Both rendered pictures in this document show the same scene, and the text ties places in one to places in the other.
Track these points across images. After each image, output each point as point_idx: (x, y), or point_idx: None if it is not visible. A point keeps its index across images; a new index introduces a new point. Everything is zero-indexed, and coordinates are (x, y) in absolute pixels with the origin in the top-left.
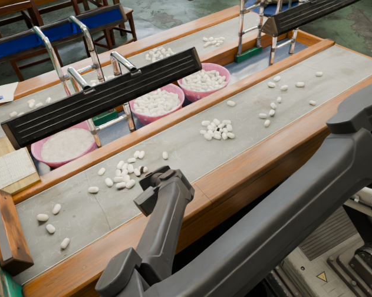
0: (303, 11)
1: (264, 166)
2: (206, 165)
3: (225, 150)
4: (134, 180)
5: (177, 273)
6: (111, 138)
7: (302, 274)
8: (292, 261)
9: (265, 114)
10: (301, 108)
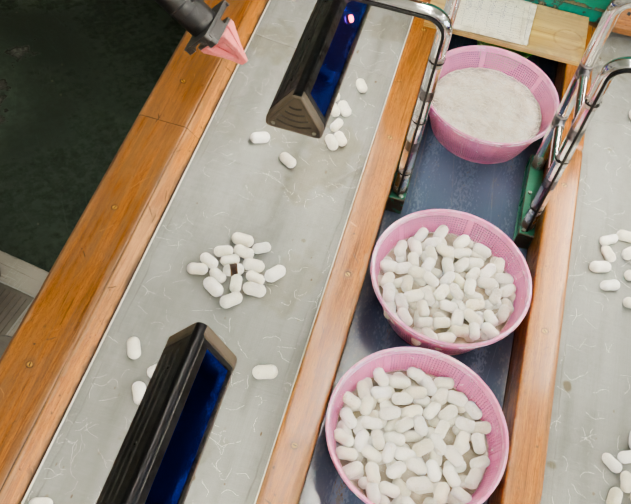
0: (122, 475)
1: (82, 216)
2: (199, 183)
3: (185, 233)
4: None
5: None
6: (458, 190)
7: None
8: (1, 252)
9: None
10: (68, 470)
